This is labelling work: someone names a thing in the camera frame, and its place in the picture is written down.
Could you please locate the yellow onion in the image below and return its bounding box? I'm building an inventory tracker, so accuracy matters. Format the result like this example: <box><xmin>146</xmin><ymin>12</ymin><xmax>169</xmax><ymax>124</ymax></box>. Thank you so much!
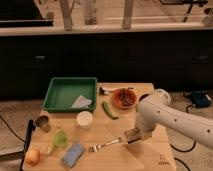
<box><xmin>25</xmin><ymin>149</ymin><xmax>40</xmax><ymax>165</ymax></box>

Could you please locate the silver metal fork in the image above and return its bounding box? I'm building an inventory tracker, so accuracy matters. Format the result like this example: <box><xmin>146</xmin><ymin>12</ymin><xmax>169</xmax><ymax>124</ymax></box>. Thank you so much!
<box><xmin>88</xmin><ymin>137</ymin><xmax>122</xmax><ymax>152</ymax></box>

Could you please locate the blue sponge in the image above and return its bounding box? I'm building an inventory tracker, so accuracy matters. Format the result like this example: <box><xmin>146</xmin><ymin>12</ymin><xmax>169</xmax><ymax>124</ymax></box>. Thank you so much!
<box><xmin>62</xmin><ymin>143</ymin><xmax>85</xmax><ymax>168</ymax></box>

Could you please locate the brush with white head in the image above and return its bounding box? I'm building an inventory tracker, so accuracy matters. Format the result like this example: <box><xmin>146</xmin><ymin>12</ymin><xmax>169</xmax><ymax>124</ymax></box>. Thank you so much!
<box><xmin>99</xmin><ymin>87</ymin><xmax>134</xmax><ymax>95</ymax></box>

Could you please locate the green chili pepper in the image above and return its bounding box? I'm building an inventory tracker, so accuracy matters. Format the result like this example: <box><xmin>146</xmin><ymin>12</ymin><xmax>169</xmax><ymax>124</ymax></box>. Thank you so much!
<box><xmin>102</xmin><ymin>101</ymin><xmax>119</xmax><ymax>120</ymax></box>

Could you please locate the white paper cup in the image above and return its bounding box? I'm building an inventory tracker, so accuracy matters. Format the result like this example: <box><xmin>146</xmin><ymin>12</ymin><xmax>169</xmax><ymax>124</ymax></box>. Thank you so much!
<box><xmin>76</xmin><ymin>111</ymin><xmax>93</xmax><ymax>129</ymax></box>

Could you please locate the blue black device on floor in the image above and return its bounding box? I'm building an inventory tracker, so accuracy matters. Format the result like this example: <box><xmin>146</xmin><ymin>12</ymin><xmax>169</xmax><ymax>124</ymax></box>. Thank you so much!
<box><xmin>184</xmin><ymin>91</ymin><xmax>211</xmax><ymax>108</ymax></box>

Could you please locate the green plastic tray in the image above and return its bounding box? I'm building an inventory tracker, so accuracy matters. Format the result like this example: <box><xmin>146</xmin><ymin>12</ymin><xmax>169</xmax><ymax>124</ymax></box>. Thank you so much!
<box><xmin>43</xmin><ymin>77</ymin><xmax>97</xmax><ymax>113</ymax></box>

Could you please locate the black power cable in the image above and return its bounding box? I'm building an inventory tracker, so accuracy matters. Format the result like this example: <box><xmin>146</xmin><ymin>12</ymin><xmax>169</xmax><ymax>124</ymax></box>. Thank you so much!
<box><xmin>169</xmin><ymin>104</ymin><xmax>201</xmax><ymax>171</ymax></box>

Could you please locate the green plastic scoop cup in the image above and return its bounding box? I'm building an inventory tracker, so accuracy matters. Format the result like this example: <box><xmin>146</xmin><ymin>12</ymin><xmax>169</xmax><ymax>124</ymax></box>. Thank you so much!
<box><xmin>46</xmin><ymin>129</ymin><xmax>68</xmax><ymax>155</ymax></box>

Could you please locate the orange bowl with beans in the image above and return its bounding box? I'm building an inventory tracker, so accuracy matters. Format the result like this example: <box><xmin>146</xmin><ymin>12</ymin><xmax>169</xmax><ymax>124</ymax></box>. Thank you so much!
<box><xmin>112</xmin><ymin>88</ymin><xmax>137</xmax><ymax>109</ymax></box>

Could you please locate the dark chalkboard eraser block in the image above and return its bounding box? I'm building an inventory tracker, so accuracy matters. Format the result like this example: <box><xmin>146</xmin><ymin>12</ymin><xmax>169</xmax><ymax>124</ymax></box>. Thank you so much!
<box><xmin>124</xmin><ymin>128</ymin><xmax>141</xmax><ymax>144</ymax></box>

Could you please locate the small metal cup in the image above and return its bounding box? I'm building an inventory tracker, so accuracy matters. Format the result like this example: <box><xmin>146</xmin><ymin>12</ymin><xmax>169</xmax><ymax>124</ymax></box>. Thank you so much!
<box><xmin>35</xmin><ymin>115</ymin><xmax>51</xmax><ymax>132</ymax></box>

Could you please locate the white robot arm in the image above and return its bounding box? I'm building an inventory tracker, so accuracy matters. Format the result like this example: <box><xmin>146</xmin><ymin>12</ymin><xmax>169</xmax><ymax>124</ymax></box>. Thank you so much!
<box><xmin>135</xmin><ymin>89</ymin><xmax>213</xmax><ymax>149</ymax></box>

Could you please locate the dark red bowl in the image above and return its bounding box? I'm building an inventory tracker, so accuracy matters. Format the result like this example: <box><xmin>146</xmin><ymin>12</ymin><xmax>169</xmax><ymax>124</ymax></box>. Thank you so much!
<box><xmin>139</xmin><ymin>94</ymin><xmax>149</xmax><ymax>102</ymax></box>

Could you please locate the white folded paper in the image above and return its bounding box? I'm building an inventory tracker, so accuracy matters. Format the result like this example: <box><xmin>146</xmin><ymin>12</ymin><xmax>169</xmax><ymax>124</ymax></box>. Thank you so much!
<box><xmin>72</xmin><ymin>95</ymin><xmax>92</xmax><ymax>108</ymax></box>

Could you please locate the black clamp stand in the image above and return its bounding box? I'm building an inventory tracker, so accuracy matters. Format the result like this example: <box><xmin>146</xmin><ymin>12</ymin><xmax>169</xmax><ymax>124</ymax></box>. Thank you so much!
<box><xmin>0</xmin><ymin>120</ymin><xmax>36</xmax><ymax>171</ymax></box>

